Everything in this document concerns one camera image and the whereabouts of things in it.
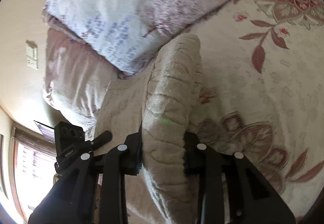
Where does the beige cable knit sweater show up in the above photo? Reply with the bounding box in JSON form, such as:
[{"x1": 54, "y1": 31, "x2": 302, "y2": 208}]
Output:
[{"x1": 94, "y1": 34, "x2": 202, "y2": 223}]

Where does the dark screen by window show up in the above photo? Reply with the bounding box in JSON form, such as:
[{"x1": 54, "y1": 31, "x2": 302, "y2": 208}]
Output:
[{"x1": 34, "y1": 121, "x2": 55, "y2": 143}]

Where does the pink floral pillow left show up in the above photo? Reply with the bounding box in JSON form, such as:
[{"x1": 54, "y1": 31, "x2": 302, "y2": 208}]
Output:
[{"x1": 41, "y1": 8, "x2": 122, "y2": 134}]

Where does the cream floral bed sheet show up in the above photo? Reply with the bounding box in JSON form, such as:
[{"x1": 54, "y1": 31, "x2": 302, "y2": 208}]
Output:
[{"x1": 183, "y1": 0, "x2": 323, "y2": 223}]

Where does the white wall switch plate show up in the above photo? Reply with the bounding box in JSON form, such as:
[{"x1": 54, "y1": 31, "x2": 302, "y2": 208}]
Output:
[{"x1": 25, "y1": 40, "x2": 38, "y2": 70}]

